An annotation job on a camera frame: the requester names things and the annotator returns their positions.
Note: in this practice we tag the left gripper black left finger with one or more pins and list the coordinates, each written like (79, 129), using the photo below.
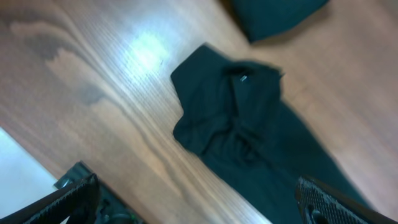
(75, 203)

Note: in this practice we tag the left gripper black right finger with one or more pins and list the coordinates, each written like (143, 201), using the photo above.
(319, 203)

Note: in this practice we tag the black t-shirt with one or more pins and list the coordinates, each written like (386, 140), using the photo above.
(235, 121)

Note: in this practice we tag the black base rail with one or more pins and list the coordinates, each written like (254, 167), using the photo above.
(111, 209)

